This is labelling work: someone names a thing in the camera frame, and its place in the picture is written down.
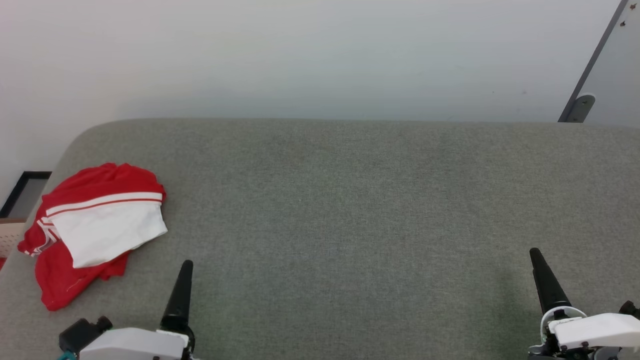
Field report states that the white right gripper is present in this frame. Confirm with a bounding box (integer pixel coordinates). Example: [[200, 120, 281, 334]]
[[528, 247, 640, 360]]

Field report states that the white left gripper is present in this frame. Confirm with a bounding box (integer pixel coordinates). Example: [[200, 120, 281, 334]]
[[79, 259, 197, 360]]

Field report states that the red white basketball jersey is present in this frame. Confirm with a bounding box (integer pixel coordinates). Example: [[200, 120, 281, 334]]
[[17, 162, 169, 312]]

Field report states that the light wooden pegboard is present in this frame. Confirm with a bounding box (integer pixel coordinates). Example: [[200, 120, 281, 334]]
[[0, 218, 27, 258]]

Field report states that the grey fabric sofa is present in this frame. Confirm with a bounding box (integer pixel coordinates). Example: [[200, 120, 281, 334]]
[[0, 118, 640, 360]]

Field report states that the black framed grey panel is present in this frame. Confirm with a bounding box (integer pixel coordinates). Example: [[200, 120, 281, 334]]
[[0, 171, 52, 219]]

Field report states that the grey metal bracket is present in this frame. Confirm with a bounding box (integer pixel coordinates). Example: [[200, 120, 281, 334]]
[[566, 93, 596, 124]]

